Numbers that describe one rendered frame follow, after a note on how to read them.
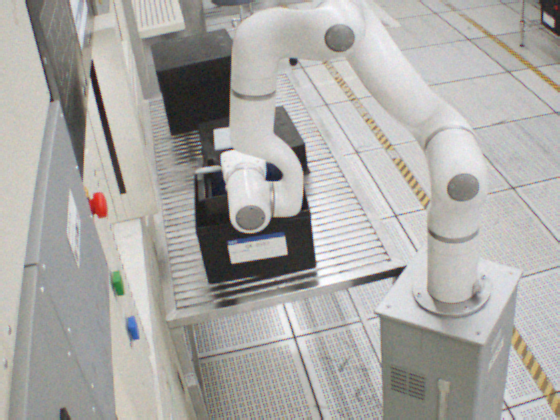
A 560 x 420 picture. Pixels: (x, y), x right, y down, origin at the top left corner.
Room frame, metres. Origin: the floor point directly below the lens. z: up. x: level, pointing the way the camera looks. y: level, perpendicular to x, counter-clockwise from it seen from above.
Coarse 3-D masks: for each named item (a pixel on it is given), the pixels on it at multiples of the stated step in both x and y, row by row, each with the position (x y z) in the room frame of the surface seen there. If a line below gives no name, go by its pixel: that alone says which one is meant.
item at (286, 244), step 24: (216, 240) 1.44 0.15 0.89; (240, 240) 1.44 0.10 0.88; (264, 240) 1.44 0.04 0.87; (288, 240) 1.45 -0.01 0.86; (312, 240) 1.45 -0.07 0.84; (216, 264) 1.44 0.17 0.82; (240, 264) 1.44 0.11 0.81; (264, 264) 1.44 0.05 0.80; (288, 264) 1.45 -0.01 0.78; (312, 264) 1.45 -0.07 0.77
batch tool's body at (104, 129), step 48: (48, 48) 0.93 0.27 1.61; (96, 48) 1.62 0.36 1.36; (96, 96) 1.62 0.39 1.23; (96, 144) 1.62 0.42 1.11; (144, 144) 1.73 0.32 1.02; (96, 192) 0.94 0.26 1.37; (144, 192) 1.63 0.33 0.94; (144, 240) 1.56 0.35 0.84; (144, 288) 1.33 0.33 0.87; (144, 336) 1.05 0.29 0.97; (144, 384) 0.90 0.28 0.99
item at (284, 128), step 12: (276, 108) 2.15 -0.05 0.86; (216, 120) 2.13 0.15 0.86; (228, 120) 2.12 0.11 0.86; (276, 120) 2.07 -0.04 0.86; (288, 120) 2.06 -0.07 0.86; (204, 132) 2.06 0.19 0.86; (276, 132) 1.99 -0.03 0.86; (288, 132) 1.98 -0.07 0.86; (204, 144) 1.99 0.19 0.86; (288, 144) 1.91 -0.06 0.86; (300, 144) 1.89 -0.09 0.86; (204, 156) 2.05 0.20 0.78; (300, 156) 1.89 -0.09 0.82
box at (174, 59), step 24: (168, 48) 2.47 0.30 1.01; (192, 48) 2.42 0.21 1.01; (216, 48) 2.38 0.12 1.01; (168, 72) 2.27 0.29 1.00; (192, 72) 2.28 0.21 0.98; (216, 72) 2.29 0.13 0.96; (168, 96) 2.27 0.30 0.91; (192, 96) 2.28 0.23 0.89; (216, 96) 2.29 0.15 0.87; (168, 120) 2.27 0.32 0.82; (192, 120) 2.28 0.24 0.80
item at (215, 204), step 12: (216, 132) 1.62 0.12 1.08; (228, 132) 1.61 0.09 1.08; (216, 144) 1.55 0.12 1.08; (228, 144) 1.55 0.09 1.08; (204, 168) 1.58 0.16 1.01; (216, 168) 1.57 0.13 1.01; (204, 180) 1.57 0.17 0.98; (204, 192) 1.51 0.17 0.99; (216, 204) 1.48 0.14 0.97; (228, 204) 1.48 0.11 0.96; (216, 216) 1.48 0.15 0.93; (228, 216) 1.48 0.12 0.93
